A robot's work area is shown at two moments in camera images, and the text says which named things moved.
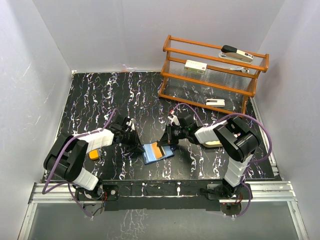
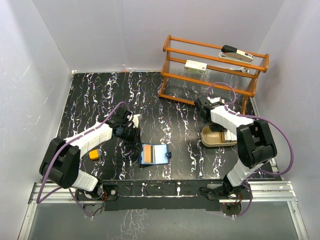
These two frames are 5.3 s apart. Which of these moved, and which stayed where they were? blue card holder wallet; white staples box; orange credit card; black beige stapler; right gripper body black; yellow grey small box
Moved: orange credit card; right gripper body black; blue card holder wallet
Stayed: yellow grey small box; black beige stapler; white staples box
